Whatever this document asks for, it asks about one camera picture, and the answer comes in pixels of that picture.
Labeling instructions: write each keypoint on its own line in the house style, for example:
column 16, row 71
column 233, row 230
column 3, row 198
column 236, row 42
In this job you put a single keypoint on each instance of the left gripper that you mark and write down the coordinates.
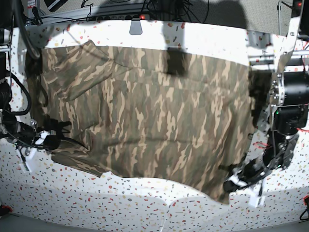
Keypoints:
column 239, row 180

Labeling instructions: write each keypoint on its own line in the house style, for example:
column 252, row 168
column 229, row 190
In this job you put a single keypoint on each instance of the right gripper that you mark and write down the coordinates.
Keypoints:
column 44, row 140

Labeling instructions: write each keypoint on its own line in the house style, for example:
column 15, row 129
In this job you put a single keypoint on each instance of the camouflage T-shirt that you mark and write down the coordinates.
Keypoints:
column 139, row 112

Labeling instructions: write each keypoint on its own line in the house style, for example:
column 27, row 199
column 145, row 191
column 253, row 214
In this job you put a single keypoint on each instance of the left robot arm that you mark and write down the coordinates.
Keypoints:
column 284, row 114

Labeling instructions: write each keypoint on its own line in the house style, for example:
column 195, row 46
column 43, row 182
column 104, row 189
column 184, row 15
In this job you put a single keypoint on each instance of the red clamp right corner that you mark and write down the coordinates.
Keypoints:
column 306, row 201

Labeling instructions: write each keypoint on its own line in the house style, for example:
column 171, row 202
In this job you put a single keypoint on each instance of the red clamp corner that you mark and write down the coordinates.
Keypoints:
column 306, row 201
column 5, row 210

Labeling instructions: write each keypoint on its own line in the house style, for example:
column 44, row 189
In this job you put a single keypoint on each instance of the red clamp left corner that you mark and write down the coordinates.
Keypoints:
column 5, row 210

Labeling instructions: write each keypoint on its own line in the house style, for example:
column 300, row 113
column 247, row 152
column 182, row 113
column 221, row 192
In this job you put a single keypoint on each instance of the black power strip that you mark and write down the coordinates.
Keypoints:
column 122, row 17

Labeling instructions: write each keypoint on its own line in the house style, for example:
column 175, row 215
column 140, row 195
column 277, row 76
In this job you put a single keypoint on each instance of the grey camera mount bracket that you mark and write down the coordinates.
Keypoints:
column 135, row 28

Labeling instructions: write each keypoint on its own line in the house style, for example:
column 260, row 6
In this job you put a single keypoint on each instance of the white metal stand frame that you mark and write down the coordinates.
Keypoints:
column 284, row 10

